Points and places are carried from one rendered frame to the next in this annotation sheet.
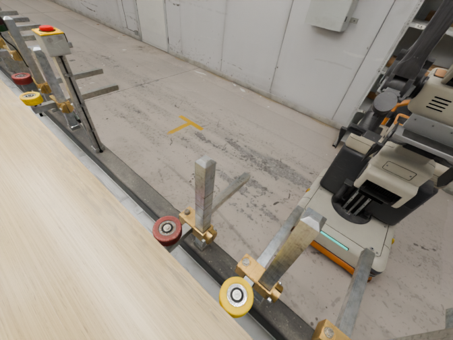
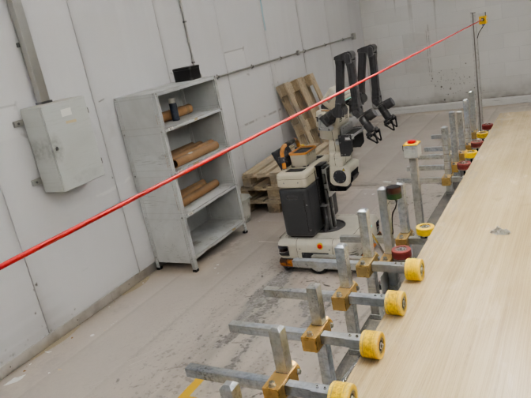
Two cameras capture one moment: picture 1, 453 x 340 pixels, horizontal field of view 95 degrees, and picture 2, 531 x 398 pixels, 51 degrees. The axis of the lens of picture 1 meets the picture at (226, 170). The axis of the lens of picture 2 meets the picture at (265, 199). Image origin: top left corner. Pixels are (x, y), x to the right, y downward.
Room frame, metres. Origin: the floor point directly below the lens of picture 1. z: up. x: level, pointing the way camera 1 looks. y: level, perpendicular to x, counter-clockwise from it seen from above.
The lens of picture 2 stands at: (1.64, 3.26, 1.87)
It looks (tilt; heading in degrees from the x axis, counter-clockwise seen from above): 17 degrees down; 267
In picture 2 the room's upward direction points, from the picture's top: 11 degrees counter-clockwise
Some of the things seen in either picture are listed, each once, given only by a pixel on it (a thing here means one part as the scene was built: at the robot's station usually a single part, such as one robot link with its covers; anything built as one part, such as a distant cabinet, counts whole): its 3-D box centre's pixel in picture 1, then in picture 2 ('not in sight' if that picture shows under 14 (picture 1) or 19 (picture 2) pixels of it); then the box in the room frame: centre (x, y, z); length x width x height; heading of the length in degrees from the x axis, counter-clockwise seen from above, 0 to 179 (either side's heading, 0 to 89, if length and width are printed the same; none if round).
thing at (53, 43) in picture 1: (52, 42); (412, 150); (0.76, 0.66, 1.18); 0.07 x 0.07 x 0.08; 56
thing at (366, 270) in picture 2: (14, 52); (367, 264); (1.20, 1.31, 0.95); 0.14 x 0.06 x 0.05; 56
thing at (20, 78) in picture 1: (26, 85); (402, 260); (1.02, 1.15, 0.85); 0.08 x 0.08 x 0.11
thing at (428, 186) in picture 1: (392, 189); (343, 175); (0.80, -0.90, 0.68); 0.28 x 0.27 x 0.25; 56
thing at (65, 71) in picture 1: (81, 110); (417, 199); (0.76, 0.66, 0.93); 0.05 x 0.05 x 0.45; 56
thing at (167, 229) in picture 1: (168, 236); (464, 170); (0.28, 0.14, 0.85); 0.08 x 0.08 x 0.11
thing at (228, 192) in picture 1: (212, 206); (431, 180); (0.44, 0.03, 0.80); 0.43 x 0.03 x 0.04; 146
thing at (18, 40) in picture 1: (35, 71); (388, 239); (1.04, 1.08, 0.93); 0.04 x 0.04 x 0.48; 56
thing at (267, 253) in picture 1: (270, 250); (440, 167); (0.30, -0.18, 0.81); 0.43 x 0.03 x 0.04; 146
